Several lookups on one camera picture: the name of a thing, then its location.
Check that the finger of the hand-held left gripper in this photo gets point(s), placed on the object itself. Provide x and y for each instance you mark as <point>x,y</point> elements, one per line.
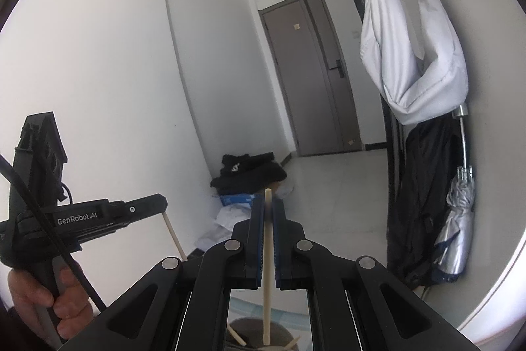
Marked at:
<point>139,208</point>

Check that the white plastic parcel bag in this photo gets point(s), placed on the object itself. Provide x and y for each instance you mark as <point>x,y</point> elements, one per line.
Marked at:
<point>230,217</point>

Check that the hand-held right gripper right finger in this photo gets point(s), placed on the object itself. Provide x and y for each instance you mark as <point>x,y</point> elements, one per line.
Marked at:
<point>279,240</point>

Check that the white grey utensil holder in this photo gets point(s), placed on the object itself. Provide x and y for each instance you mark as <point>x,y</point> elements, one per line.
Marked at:
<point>283,334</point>

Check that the black hanging jacket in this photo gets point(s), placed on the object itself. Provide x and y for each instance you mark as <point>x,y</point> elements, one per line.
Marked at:
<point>419,203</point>

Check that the white hanging bag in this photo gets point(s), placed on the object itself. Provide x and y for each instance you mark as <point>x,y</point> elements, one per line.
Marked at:
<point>402,46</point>

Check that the blue cardboard box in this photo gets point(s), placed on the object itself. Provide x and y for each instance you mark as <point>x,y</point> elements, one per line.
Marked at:
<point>236,199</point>

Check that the teal white plaid tablecloth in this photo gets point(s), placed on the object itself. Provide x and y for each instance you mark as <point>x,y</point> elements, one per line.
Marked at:
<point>287,313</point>

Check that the grey plastic parcel bag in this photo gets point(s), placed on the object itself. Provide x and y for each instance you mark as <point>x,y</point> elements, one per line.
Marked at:
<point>213,238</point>

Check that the silver folded umbrella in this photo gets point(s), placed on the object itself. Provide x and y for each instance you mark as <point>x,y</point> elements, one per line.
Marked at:
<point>456,223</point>

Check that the grey door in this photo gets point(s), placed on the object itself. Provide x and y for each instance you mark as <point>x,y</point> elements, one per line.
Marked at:
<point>312,79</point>

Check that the person's left hand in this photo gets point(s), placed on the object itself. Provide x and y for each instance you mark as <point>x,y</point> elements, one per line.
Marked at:
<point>72,301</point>

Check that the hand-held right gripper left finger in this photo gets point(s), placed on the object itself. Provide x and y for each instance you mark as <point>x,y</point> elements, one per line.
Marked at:
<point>258,240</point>

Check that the black clothes heap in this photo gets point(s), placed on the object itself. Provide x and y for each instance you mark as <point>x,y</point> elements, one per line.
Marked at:
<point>246,172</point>

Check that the pale wooden chopstick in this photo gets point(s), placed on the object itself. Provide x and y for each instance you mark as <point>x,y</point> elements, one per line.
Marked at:
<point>174,236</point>
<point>237,335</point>
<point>294,343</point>
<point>267,314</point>

